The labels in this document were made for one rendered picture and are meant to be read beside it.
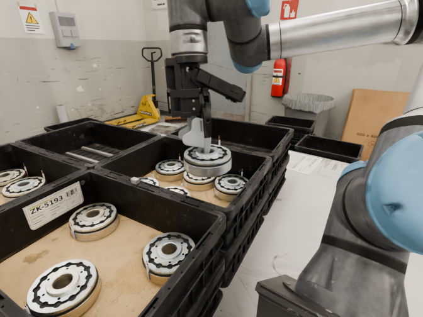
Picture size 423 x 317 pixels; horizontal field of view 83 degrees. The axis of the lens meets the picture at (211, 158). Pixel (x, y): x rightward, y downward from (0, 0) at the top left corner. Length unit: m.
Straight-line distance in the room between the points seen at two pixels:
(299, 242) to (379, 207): 0.51
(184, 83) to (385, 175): 0.38
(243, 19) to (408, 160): 0.36
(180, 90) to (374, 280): 0.43
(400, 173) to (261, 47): 0.39
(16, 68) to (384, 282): 3.88
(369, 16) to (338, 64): 2.74
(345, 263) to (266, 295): 0.12
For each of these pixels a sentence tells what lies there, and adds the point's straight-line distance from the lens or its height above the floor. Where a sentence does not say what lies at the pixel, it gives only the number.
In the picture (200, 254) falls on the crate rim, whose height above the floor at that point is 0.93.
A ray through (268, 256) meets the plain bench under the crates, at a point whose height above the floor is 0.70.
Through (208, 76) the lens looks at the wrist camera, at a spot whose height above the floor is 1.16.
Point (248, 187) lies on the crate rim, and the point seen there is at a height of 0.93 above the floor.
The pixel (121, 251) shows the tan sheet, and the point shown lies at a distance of 0.57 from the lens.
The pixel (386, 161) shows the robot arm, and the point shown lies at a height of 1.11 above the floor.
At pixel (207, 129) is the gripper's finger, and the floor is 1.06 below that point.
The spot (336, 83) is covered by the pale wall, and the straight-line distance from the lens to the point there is 3.36.
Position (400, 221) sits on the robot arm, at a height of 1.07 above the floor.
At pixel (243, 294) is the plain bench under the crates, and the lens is 0.64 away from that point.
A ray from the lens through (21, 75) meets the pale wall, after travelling 3.93.
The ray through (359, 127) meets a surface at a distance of 3.20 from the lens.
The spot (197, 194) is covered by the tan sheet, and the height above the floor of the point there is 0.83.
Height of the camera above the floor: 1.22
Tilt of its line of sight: 25 degrees down
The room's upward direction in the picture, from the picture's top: straight up
